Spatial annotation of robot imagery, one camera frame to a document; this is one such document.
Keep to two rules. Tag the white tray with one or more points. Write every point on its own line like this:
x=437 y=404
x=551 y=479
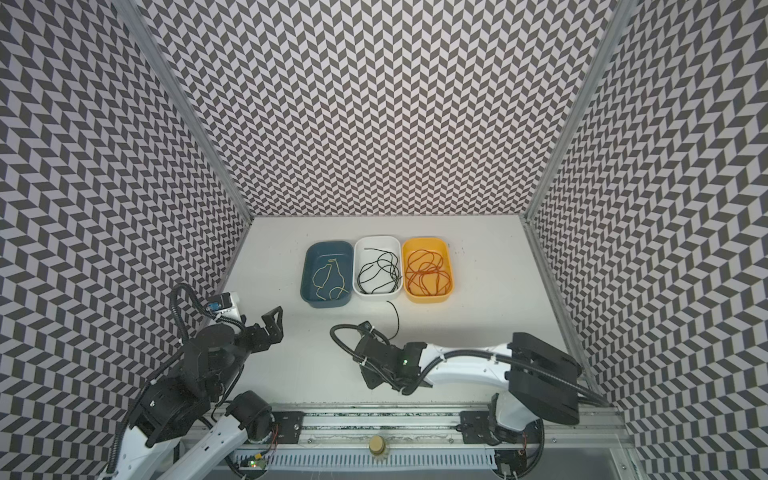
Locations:
x=378 y=268

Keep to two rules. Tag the dark teal tray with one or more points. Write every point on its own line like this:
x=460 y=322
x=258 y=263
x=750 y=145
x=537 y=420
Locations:
x=327 y=277

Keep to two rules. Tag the brass knob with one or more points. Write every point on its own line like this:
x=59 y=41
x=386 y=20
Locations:
x=377 y=446

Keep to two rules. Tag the yellow tray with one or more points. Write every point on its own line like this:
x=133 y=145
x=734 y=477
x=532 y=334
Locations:
x=427 y=270

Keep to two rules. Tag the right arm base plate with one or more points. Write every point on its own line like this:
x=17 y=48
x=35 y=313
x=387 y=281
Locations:
x=475 y=429

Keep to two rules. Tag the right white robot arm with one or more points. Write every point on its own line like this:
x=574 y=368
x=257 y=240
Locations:
x=533 y=381

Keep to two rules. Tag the aluminium front rail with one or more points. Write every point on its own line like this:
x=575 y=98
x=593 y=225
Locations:
x=433 y=427

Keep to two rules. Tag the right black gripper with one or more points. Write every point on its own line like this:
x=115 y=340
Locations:
x=368 y=349

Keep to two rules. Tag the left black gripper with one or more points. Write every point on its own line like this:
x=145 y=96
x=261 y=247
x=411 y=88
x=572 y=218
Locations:
x=276 y=334

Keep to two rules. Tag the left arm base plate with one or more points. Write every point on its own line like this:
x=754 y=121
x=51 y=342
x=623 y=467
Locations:
x=287 y=426

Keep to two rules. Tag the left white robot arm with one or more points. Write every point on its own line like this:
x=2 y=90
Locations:
x=195 y=385

